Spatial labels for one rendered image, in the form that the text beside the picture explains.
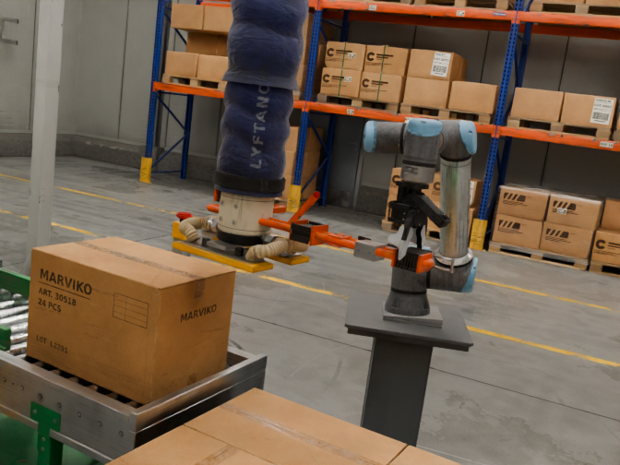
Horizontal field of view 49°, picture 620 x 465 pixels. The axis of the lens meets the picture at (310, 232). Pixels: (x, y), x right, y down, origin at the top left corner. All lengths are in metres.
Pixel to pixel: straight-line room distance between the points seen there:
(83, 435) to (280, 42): 1.35
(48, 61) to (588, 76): 7.35
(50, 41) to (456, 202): 3.49
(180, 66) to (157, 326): 9.13
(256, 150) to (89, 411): 0.96
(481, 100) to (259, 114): 7.29
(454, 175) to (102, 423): 1.46
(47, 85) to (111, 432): 3.47
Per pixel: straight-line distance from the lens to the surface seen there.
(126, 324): 2.31
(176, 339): 2.32
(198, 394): 2.36
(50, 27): 5.32
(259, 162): 2.08
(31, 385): 2.48
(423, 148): 1.83
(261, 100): 2.07
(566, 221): 9.05
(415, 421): 2.98
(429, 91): 9.40
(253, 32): 2.08
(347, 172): 11.10
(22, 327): 3.02
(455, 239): 2.71
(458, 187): 2.59
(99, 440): 2.31
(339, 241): 1.97
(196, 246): 2.18
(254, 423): 2.29
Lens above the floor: 1.56
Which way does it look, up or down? 10 degrees down
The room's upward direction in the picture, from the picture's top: 7 degrees clockwise
